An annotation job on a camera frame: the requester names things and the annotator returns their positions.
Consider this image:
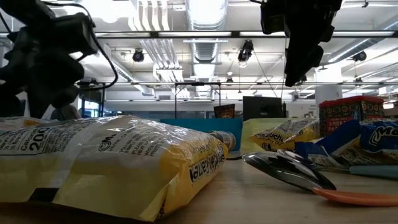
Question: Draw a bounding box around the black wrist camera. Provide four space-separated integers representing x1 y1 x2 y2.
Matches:
51 12 100 58
259 1 289 35

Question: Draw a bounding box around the black hanging overhead camera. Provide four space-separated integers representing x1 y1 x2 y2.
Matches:
237 39 255 68

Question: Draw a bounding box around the blue-handled silver spoon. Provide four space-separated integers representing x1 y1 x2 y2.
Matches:
276 148 398 180

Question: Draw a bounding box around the teal plastic bin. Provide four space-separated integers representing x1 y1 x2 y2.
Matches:
160 118 244 152

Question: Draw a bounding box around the yellow plastic bin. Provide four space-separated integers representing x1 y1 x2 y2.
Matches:
242 117 295 154

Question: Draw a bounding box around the blue yellow ramen packet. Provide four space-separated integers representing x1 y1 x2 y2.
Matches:
294 118 398 167

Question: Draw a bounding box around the small glass jar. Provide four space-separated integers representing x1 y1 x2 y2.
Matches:
208 130 237 152

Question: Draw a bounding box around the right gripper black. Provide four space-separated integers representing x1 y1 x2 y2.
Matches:
284 0 343 88

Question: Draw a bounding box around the black background table frame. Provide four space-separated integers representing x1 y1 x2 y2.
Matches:
76 81 222 119

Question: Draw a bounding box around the black computer monitor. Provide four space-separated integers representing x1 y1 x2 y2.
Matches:
243 95 287 121

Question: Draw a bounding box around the yellow ramen noodle packet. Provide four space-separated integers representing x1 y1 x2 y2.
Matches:
249 119 321 152
0 114 229 222

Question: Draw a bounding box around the brown sauce sachet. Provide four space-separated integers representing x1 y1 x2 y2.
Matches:
213 103 236 119

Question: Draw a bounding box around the person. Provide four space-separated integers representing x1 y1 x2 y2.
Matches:
50 105 82 121

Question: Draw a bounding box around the grey ramen noodle packet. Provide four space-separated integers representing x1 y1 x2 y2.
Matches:
0 116 47 129

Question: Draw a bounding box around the coral-handled silver spoon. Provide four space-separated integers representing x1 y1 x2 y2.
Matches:
312 186 398 208

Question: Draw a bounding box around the spoon with orange handle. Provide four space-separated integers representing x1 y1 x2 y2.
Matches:
225 151 337 192

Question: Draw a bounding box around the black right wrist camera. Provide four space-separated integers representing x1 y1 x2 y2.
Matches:
259 1 289 35

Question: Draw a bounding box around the black overhead crossbar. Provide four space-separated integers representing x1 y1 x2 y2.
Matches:
93 30 398 40

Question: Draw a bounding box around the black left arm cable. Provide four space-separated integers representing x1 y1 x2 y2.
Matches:
42 0 119 91

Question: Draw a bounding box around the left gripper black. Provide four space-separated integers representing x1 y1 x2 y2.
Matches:
0 18 85 119

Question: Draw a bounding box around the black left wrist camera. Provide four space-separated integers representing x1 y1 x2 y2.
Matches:
51 12 100 58

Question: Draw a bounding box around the silver ventilation duct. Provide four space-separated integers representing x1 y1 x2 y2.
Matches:
185 0 229 99

